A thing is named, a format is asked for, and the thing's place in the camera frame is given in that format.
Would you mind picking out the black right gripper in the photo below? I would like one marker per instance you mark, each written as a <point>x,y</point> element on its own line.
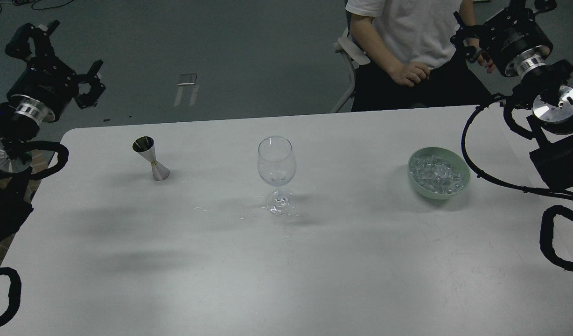
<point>514,41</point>

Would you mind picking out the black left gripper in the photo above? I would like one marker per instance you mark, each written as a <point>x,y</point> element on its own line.
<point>48,79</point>

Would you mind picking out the steel cocktail jigger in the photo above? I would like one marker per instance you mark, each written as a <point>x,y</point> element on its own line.
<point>144,146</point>

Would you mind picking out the clear ice cubes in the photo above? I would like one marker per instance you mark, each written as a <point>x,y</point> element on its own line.
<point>436,174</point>

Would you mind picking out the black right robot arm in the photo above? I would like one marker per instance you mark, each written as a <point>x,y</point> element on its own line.
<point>540,107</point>

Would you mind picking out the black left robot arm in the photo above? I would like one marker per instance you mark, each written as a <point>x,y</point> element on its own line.
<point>24,159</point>

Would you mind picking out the clear wine glass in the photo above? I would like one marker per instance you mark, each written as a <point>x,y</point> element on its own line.
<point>277,167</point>

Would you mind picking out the person's right hand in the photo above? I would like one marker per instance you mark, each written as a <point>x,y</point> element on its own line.
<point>408,74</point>

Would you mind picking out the person in white shirt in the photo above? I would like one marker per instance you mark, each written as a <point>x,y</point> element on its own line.
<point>407,31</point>

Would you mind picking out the metal floor plate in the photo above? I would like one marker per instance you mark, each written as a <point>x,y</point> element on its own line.
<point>187,79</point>

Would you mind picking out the green bowl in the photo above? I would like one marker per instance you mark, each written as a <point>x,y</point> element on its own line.
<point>446,154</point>

